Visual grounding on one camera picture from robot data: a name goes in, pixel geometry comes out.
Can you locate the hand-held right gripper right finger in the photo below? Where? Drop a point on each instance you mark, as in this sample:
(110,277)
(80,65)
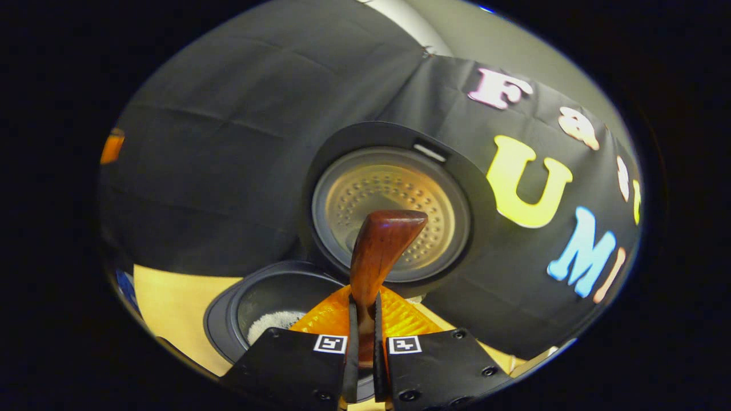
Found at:
(380,365)

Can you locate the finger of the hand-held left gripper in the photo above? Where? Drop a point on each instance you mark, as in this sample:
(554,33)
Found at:
(113,147)

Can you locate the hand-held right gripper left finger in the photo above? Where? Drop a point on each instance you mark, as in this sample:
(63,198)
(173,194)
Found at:
(352,354)

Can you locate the white rice heap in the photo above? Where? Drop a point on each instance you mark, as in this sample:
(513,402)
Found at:
(274,324)

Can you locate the brown wooden spoon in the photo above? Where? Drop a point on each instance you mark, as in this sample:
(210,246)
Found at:
(382,240)

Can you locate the black rice cooker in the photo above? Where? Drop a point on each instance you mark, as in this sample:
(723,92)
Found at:
(342,171)

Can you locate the black backdrop cloth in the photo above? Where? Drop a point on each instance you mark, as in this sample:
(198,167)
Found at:
(217,171)

